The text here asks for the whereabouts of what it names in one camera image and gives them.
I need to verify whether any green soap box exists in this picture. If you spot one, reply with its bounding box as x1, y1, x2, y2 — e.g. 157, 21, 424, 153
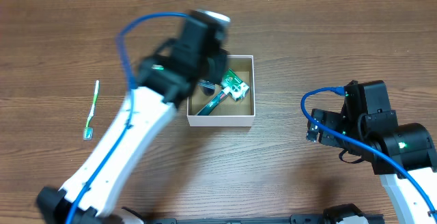
221, 69, 250, 101

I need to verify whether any red green toothpaste tube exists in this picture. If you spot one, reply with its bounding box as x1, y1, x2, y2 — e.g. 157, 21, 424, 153
197, 87, 231, 115

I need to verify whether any green white toothbrush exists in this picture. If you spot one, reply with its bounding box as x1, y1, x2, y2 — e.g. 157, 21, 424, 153
83, 80, 100, 141

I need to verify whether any clear bottle dark liquid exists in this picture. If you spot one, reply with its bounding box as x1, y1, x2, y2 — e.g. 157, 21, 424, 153
198, 80, 216, 96

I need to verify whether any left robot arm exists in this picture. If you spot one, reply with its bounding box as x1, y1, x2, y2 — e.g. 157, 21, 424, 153
36, 10, 230, 223

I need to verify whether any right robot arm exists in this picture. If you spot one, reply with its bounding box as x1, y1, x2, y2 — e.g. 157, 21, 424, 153
300, 80, 436, 223

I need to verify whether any white cardboard box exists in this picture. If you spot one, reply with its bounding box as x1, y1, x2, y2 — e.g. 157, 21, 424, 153
186, 55, 256, 127

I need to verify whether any right blue cable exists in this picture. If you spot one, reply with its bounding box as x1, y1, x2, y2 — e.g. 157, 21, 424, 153
300, 86, 437, 214

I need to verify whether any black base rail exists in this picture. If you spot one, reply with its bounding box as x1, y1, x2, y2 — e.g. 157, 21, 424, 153
122, 204, 385, 224

